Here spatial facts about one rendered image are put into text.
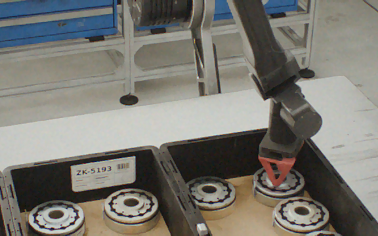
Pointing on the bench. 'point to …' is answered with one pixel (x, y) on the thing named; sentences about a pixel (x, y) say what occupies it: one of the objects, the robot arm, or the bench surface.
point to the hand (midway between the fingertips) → (279, 175)
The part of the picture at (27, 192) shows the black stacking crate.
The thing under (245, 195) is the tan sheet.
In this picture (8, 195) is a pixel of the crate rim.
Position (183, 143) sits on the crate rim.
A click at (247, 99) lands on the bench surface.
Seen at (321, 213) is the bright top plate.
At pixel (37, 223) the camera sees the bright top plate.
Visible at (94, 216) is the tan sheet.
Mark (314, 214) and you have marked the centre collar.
